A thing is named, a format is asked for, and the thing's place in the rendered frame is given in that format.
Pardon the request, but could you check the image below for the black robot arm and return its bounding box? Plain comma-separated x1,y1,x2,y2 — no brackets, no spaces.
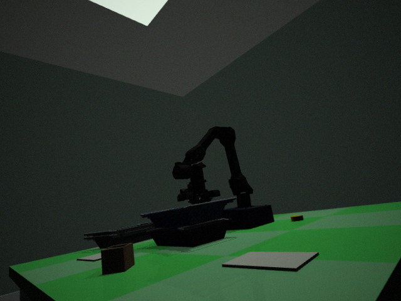
172,126,253,208

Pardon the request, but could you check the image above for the grey flat panel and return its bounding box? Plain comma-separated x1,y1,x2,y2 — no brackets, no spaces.
77,253,102,261
222,251,319,272

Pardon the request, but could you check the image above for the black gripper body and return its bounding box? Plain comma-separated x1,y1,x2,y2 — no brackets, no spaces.
177,177,221,201

